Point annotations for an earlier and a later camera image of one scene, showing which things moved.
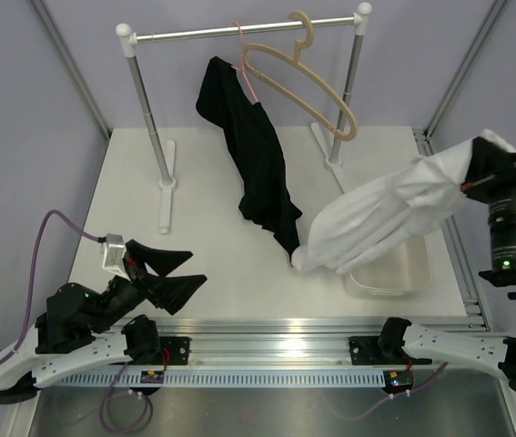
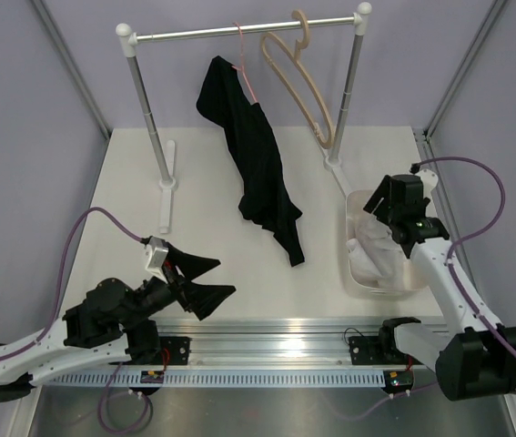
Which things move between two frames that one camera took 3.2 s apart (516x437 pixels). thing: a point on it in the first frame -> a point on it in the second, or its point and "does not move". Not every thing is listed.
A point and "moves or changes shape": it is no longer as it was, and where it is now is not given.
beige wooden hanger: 297,60 moves or changes shape
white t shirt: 363,218 -> 375,257
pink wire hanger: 241,68 does not move
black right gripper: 491,167 -> 382,190
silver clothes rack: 166,157 does not move
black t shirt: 265,195 does not move
